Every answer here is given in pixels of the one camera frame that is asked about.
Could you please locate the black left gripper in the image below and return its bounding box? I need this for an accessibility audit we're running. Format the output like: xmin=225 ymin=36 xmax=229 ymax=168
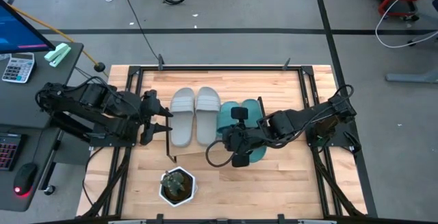
xmin=135 ymin=92 xmax=174 ymax=147

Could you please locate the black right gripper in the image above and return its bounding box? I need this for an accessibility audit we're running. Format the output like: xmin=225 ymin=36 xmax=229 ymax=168
xmin=222 ymin=106 xmax=272 ymax=169

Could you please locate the green rubber slide sandal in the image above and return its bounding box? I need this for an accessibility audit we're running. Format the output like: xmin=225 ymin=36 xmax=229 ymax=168
xmin=216 ymin=100 xmax=241 ymax=140
xmin=239 ymin=99 xmax=268 ymax=164

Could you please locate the grey rubber slide sandal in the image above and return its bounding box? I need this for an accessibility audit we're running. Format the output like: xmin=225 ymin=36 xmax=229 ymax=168
xmin=170 ymin=87 xmax=196 ymax=148
xmin=194 ymin=86 xmax=222 ymax=146

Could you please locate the small green cactus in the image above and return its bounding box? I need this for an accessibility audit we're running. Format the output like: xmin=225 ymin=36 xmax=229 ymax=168
xmin=160 ymin=170 xmax=188 ymax=196

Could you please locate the white hexagonal plant pot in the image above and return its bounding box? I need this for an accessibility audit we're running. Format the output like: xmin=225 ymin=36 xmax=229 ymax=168
xmin=159 ymin=166 xmax=198 ymax=208

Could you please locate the black office desk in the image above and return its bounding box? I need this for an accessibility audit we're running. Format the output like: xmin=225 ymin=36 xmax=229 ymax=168
xmin=0 ymin=40 xmax=85 ymax=213

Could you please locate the mint green stapler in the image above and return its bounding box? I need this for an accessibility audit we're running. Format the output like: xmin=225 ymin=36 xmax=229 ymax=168
xmin=43 ymin=42 xmax=72 ymax=68

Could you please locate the black computer mouse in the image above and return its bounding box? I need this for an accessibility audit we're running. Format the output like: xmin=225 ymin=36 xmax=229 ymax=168
xmin=12 ymin=162 xmax=38 ymax=197

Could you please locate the grey desk calculator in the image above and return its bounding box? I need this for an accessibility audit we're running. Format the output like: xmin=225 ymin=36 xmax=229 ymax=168
xmin=1 ymin=52 xmax=36 ymax=84

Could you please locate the backlit black keyboard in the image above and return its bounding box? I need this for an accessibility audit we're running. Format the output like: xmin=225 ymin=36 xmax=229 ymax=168
xmin=0 ymin=133 xmax=23 ymax=172

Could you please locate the computer monitor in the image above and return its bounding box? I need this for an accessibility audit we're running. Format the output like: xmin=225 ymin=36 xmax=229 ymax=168
xmin=0 ymin=0 xmax=55 ymax=55

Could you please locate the grey metal stand base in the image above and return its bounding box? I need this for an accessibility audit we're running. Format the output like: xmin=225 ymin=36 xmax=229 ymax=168
xmin=385 ymin=28 xmax=438 ymax=84

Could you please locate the wooden shelf with black frame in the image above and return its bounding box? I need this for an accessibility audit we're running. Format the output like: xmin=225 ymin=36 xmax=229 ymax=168
xmin=165 ymin=97 xmax=272 ymax=163

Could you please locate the black aluminium table frame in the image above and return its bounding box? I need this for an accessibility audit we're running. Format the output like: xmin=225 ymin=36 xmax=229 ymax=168
xmin=77 ymin=64 xmax=377 ymax=224

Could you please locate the thin black floor cable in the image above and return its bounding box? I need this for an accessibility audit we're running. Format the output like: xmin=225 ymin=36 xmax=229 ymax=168
xmin=118 ymin=0 xmax=162 ymax=62

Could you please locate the yellow cable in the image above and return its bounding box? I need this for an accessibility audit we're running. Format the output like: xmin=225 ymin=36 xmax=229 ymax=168
xmin=6 ymin=3 xmax=100 ymax=67

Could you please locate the long white cable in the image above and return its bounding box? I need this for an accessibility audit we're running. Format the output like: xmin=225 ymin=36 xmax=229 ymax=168
xmin=375 ymin=0 xmax=438 ymax=49

